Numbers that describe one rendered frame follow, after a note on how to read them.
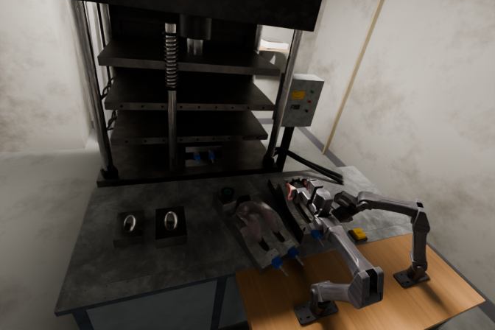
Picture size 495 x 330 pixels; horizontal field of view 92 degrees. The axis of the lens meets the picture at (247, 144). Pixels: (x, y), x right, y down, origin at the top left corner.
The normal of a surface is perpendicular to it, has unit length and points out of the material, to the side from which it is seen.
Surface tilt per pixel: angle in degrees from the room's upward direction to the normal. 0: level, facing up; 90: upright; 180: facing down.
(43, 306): 0
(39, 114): 90
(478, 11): 90
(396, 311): 0
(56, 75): 90
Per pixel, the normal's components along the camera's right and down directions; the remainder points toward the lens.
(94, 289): 0.15, -0.84
